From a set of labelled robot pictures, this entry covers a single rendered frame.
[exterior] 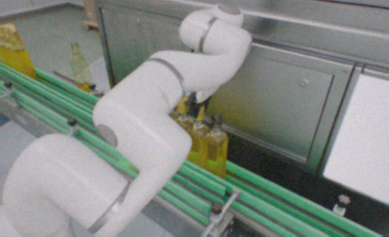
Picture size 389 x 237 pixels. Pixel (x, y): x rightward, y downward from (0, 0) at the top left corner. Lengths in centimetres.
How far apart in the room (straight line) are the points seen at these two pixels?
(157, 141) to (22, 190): 18
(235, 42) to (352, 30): 27
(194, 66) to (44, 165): 25
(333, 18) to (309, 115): 24
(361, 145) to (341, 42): 26
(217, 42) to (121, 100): 24
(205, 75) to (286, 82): 35
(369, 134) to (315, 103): 13
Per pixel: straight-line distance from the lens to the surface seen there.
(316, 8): 72
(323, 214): 85
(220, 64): 47
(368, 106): 74
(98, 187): 41
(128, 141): 37
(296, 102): 78
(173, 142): 37
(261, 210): 82
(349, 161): 83
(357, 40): 70
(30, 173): 42
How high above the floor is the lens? 158
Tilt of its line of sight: 34 degrees down
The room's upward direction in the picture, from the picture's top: straight up
